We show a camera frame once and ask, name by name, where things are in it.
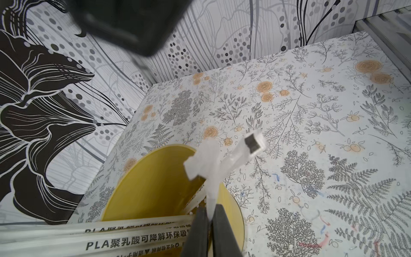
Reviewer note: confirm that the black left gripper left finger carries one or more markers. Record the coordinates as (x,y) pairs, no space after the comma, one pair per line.
(197,241)

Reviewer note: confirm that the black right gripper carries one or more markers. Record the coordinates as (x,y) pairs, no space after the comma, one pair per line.
(141,27)

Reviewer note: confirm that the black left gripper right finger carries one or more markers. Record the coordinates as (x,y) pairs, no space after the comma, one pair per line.
(227,234)

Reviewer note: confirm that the yellow plastic cup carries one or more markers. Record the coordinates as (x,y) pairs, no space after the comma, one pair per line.
(155,186)

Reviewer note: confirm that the white straw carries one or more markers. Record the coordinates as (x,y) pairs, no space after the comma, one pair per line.
(251,145)
(205,163)
(123,238)

